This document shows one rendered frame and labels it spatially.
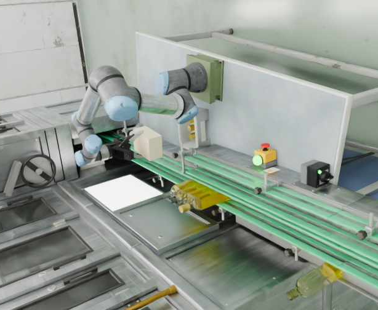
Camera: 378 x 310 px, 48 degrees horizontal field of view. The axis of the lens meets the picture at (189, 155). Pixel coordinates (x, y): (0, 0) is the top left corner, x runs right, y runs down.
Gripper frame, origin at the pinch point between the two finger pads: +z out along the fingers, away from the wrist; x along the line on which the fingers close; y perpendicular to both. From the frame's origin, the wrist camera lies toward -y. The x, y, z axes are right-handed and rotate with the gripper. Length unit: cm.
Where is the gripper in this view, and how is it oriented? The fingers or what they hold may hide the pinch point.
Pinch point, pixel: (144, 143)
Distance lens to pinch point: 217.1
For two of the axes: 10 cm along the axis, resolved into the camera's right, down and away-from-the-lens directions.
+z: 8.2, -2.5, 5.1
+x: 0.0, 9.0, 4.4
